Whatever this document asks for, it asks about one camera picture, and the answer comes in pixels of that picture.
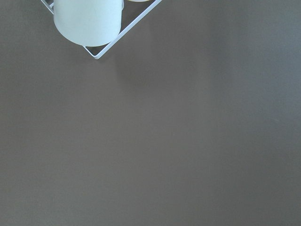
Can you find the pale green cup on rack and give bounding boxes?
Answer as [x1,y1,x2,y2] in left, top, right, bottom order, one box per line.
[54,0,123,47]

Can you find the pale yellow cup on rack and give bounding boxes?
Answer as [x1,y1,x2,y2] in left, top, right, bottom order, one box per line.
[128,0,150,2]

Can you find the white wire cup rack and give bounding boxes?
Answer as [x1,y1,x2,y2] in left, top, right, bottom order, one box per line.
[42,0,160,59]

